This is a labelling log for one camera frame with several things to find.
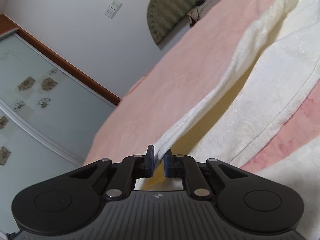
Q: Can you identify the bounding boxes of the glass wardrobe door with flowers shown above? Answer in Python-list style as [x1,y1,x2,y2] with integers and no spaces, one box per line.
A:
[1,31,115,238]

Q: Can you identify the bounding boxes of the white textured pants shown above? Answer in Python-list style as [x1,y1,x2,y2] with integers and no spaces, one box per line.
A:
[134,0,320,193]

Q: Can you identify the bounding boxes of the brown wooden door frame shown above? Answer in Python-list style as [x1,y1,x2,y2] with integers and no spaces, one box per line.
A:
[1,14,121,106]

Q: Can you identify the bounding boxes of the white wall socket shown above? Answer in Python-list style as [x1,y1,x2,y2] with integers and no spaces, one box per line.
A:
[104,0,123,18]

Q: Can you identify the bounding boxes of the pink bed sheet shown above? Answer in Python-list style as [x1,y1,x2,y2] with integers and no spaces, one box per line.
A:
[82,0,320,193]

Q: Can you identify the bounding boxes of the olive green tufted headboard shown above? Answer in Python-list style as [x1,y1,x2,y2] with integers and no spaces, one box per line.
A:
[147,0,201,45]

